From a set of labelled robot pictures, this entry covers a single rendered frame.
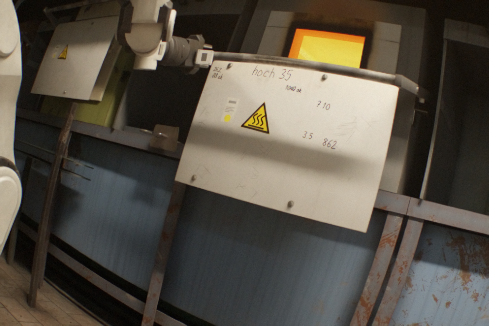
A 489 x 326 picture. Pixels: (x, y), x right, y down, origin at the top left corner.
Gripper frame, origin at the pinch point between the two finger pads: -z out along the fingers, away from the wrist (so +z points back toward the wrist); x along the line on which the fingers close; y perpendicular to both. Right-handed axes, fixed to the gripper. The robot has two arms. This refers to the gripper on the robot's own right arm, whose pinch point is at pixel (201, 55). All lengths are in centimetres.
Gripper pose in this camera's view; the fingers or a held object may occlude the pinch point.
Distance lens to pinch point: 149.2
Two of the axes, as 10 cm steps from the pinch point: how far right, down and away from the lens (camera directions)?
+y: -8.2, -2.0, 5.3
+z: -5.5, 0.4, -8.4
